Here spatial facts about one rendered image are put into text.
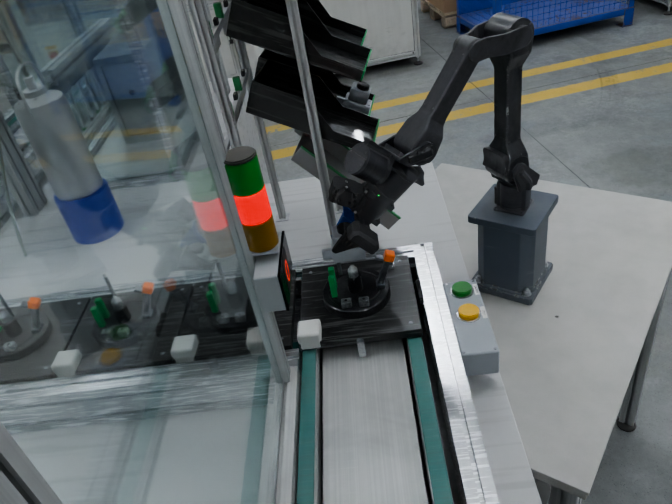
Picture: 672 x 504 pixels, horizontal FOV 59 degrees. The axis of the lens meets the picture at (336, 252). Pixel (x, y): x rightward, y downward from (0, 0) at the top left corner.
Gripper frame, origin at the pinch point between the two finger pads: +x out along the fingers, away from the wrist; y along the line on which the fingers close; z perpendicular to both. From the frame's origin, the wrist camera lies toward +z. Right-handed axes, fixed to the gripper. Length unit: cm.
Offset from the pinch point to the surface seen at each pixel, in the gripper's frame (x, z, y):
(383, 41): 39, -89, -405
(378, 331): 8.1, -14.4, 11.4
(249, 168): -11.4, 26.6, 20.7
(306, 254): 28.3, -11.0, -32.3
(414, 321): 2.9, -19.3, 9.8
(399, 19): 18, -89, -407
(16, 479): -18, 38, 76
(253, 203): -7.2, 23.2, 21.1
